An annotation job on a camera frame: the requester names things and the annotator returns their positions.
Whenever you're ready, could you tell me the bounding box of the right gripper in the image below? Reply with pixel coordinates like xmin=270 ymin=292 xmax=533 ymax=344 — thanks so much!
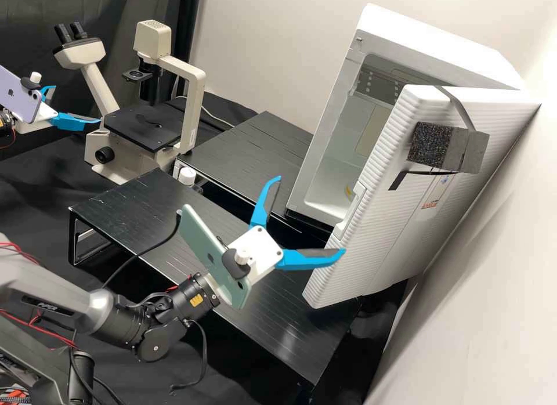
xmin=229 ymin=175 xmax=347 ymax=289

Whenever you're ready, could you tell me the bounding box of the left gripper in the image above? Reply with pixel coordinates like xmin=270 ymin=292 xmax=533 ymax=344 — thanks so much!
xmin=16 ymin=85 xmax=103 ymax=135

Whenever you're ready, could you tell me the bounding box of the incubator door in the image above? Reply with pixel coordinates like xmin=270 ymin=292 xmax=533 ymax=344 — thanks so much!
xmin=301 ymin=84 xmax=542 ymax=310

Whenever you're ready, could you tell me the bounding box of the white incubator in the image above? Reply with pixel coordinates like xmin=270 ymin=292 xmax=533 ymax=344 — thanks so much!
xmin=285 ymin=3 xmax=527 ymax=240

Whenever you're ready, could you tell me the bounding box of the black platform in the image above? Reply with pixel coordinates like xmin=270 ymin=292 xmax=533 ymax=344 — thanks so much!
xmin=68 ymin=168 xmax=362 ymax=386
xmin=173 ymin=111 xmax=334 ymax=247

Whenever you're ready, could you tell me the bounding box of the cream microscope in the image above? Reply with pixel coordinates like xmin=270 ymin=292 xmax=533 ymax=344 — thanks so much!
xmin=53 ymin=21 xmax=208 ymax=185

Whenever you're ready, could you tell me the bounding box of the left wrist camera phone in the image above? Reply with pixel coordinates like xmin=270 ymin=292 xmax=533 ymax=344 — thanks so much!
xmin=0 ymin=65 xmax=45 ymax=124

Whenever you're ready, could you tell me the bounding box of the wrist camera phone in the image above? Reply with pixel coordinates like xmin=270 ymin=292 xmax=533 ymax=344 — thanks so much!
xmin=0 ymin=65 xmax=45 ymax=124
xmin=180 ymin=203 xmax=254 ymax=310

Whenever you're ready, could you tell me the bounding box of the right wrist camera phone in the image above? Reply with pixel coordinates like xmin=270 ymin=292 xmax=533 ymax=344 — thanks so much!
xmin=180 ymin=203 xmax=254 ymax=310

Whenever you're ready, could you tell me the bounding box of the black cable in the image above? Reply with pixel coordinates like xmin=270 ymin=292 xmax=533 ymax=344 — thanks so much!
xmin=103 ymin=209 xmax=183 ymax=291
xmin=171 ymin=320 xmax=209 ymax=393

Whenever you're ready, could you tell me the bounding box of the white cable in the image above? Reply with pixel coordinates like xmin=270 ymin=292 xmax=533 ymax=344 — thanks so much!
xmin=201 ymin=108 xmax=238 ymax=129

